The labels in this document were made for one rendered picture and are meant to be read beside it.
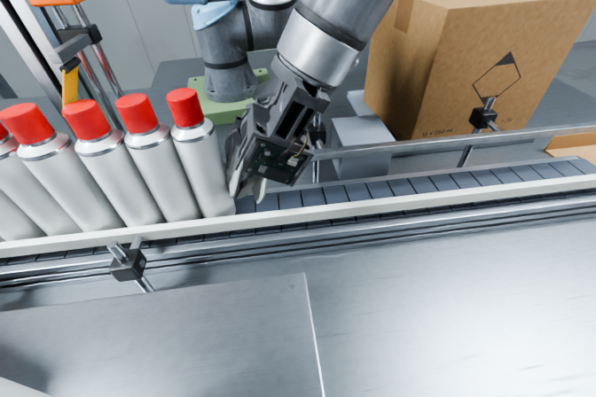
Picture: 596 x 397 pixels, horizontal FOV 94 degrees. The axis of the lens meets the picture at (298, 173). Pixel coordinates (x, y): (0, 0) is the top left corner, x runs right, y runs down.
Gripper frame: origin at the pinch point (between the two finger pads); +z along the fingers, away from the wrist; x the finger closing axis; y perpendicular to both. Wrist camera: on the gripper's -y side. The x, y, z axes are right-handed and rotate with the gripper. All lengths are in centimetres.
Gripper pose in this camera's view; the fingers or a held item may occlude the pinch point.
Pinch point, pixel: (239, 187)
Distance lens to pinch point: 42.1
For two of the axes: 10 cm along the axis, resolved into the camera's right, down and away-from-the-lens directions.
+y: 1.3, 6.5, -7.5
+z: -4.7, 7.0, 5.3
